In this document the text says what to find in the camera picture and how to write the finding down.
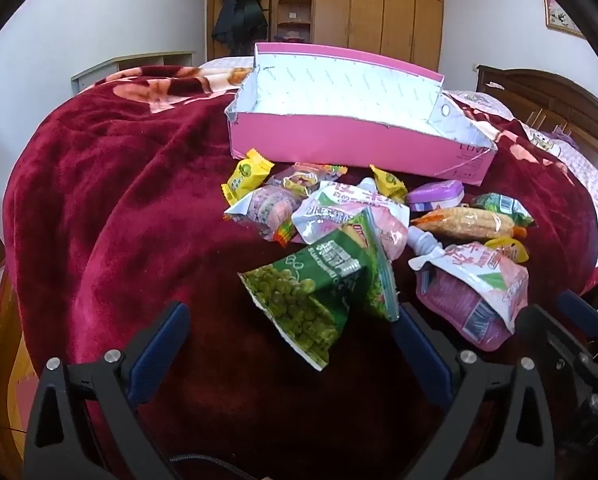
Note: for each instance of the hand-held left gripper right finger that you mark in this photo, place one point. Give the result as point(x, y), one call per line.
point(424, 355)

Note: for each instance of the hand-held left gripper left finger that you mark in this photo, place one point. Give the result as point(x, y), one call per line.
point(161, 350)

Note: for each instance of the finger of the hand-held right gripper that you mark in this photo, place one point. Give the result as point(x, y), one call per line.
point(581, 312)
point(541, 330)

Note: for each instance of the pink spout drink pouch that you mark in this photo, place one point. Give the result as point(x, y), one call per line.
point(471, 295)

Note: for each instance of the yellow jelly cup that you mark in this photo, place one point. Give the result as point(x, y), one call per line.
point(506, 250)

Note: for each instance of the small green snack packet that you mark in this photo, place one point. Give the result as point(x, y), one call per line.
point(504, 206)

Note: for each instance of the orange corn snack packet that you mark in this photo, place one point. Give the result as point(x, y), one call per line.
point(466, 222)

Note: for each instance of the green pea snack packet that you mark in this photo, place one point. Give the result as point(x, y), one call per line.
point(299, 305)

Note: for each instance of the purple oval tin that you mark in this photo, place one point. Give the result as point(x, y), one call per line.
point(434, 196)

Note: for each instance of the pink white snack bag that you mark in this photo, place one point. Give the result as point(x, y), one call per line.
point(339, 217)

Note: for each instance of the yellow candy packet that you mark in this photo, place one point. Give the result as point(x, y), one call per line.
point(246, 175)
point(389, 182)

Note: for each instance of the clear pink cookie packet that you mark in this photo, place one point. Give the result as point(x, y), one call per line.
point(269, 207)

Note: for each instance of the dark mixed candy packet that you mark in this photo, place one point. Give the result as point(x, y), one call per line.
point(304, 177)

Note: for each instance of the pink cardboard box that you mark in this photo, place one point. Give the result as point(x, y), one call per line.
point(329, 135)

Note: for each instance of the red floral blanket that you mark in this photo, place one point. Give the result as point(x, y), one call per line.
point(104, 210)

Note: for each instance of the dark wooden headboard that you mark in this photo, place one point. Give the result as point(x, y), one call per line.
point(544, 95)

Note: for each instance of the white low shelf unit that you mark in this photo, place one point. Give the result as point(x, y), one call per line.
point(129, 67)

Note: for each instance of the black hanging jacket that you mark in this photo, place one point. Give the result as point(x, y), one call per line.
point(239, 20)

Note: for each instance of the red basin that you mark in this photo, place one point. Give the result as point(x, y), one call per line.
point(293, 37)

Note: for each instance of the wooden wardrobe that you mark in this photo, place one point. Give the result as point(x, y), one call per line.
point(379, 10)

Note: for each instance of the framed wall photo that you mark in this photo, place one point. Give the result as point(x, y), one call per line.
point(561, 12)

